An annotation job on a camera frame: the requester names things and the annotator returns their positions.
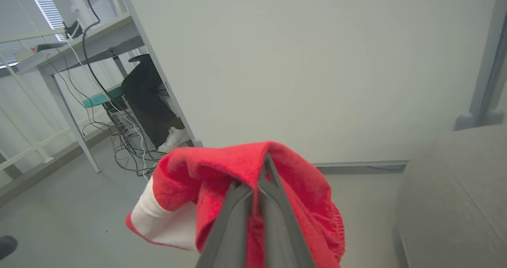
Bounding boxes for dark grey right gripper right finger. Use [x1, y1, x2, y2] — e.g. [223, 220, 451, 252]
[257, 154, 316, 268]

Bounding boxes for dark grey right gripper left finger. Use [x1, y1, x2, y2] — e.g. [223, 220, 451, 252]
[196, 183, 255, 268]

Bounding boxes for red and white cloth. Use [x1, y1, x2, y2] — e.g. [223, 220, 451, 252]
[125, 141, 345, 268]

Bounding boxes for beige cushioned seat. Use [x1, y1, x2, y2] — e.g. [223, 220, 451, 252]
[394, 124, 507, 268]

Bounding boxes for white sneaker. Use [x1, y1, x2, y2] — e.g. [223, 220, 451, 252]
[158, 127, 191, 153]

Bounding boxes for computer tower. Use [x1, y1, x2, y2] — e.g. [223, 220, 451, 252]
[105, 101, 139, 140]

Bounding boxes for person's black trousers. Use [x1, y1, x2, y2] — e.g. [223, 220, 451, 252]
[121, 54, 185, 148]

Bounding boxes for large white partition panel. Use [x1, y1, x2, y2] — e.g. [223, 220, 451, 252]
[119, 0, 497, 175]

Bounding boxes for black shoe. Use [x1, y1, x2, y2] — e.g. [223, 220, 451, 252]
[0, 235, 19, 261]

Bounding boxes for grey desk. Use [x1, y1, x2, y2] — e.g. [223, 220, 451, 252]
[16, 12, 145, 173]

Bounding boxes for window blinds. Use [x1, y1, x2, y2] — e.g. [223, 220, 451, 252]
[0, 0, 67, 68]

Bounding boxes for bundle of cables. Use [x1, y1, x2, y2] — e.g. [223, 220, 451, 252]
[65, 38, 153, 179]

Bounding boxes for white rail frame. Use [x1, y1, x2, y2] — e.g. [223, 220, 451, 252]
[0, 54, 107, 173]

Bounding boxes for black cable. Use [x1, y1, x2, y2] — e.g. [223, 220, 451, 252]
[80, 0, 119, 102]

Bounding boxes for white partition panel grey post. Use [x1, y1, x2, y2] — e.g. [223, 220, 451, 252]
[455, 0, 507, 132]

